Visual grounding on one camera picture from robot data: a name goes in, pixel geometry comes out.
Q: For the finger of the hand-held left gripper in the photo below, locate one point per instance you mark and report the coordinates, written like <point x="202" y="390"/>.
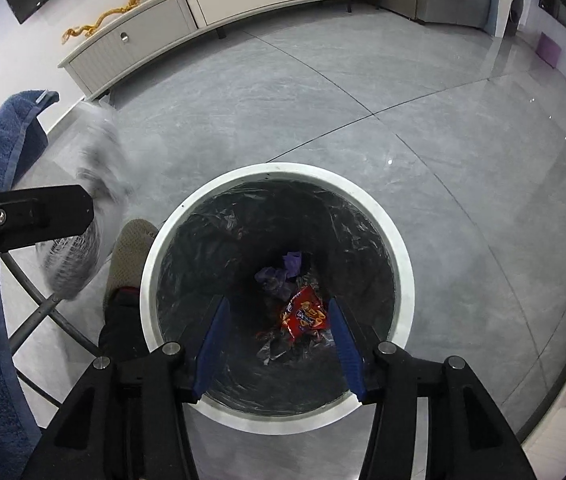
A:
<point x="38" y="215"/>

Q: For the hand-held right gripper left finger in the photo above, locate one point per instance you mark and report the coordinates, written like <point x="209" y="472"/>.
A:
<point x="211" y="345"/>

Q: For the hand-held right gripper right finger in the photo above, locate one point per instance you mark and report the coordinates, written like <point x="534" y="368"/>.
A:
<point x="347" y="345"/>

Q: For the white round trash bin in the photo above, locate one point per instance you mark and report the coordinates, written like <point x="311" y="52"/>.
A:
<point x="283" y="167"/>

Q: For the red snack packet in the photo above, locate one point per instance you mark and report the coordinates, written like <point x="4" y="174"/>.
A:
<point x="303" y="315"/>

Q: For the person's leg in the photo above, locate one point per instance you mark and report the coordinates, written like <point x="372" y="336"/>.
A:
<point x="123" y="320"/>

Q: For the person's beige slipper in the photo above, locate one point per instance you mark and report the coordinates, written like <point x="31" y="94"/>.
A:
<point x="130" y="250"/>

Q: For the purple wrapper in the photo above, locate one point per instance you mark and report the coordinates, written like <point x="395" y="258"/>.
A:
<point x="290" y="262"/>

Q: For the black bin liner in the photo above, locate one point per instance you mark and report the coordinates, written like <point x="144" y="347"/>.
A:
<point x="213" y="240"/>

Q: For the golden dragon figurine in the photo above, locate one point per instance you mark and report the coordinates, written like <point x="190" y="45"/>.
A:
<point x="113" y="12"/>

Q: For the grey TV cabinet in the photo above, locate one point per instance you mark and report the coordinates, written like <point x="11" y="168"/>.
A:
<point x="153" y="25"/>

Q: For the purple bin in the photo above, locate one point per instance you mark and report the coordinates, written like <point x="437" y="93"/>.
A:
<point x="548" y="50"/>

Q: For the metal table frame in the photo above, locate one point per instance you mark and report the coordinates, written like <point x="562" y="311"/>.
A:
<point x="38" y="312"/>

